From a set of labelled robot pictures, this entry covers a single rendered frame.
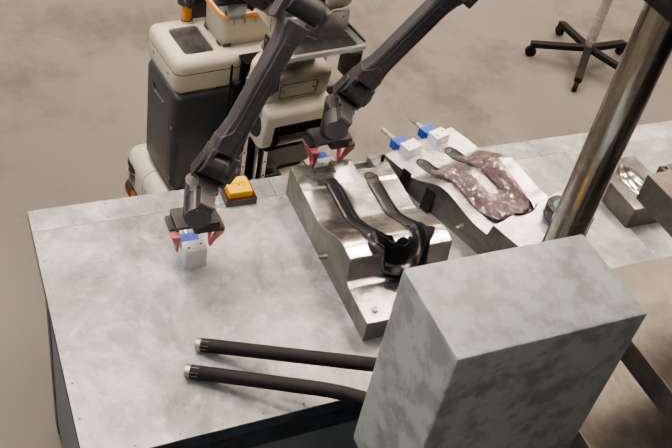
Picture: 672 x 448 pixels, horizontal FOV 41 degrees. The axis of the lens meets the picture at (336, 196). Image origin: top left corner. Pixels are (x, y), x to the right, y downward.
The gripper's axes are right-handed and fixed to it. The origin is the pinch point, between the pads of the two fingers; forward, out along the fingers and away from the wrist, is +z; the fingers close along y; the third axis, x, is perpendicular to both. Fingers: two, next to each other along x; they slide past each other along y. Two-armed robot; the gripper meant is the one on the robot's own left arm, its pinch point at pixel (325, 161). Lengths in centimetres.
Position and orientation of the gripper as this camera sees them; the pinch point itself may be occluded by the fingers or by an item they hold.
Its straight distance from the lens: 234.1
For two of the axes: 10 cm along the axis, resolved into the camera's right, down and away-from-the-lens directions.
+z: -1.5, 7.6, 6.4
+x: -4.2, -6.3, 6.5
